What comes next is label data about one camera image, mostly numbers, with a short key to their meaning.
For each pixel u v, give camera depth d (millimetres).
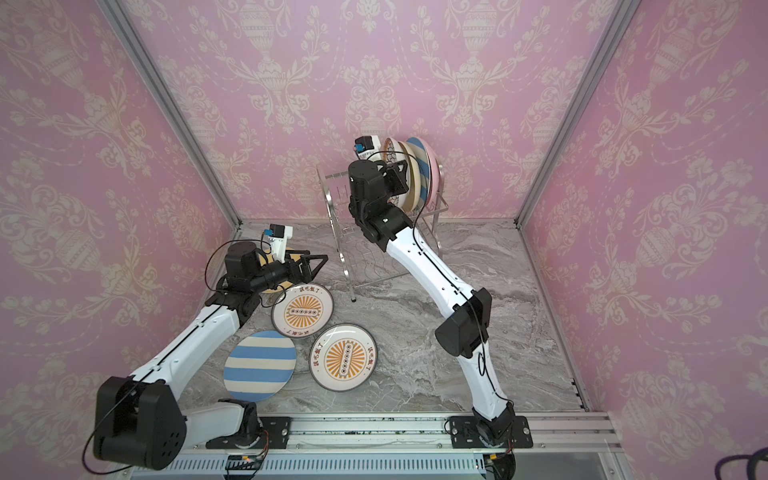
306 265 705
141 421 402
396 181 636
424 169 751
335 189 730
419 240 557
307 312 947
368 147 624
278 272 709
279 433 743
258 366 813
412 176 731
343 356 869
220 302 585
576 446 742
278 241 709
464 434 730
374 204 572
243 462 730
